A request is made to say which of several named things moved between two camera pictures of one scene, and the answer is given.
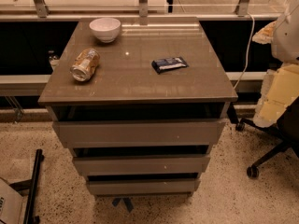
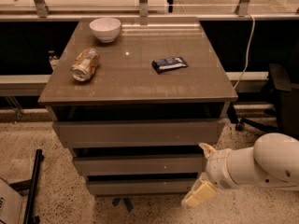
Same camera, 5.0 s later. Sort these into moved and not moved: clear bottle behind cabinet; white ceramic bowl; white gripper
Moved: white gripper
Not moved: white ceramic bowl; clear bottle behind cabinet
